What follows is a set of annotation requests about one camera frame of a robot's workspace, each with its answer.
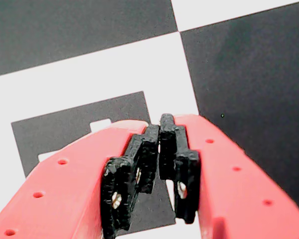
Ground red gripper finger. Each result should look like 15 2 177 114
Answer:
0 119 160 239
158 113 299 239

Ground checkerboard marker mat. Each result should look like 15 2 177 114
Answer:
0 0 299 239

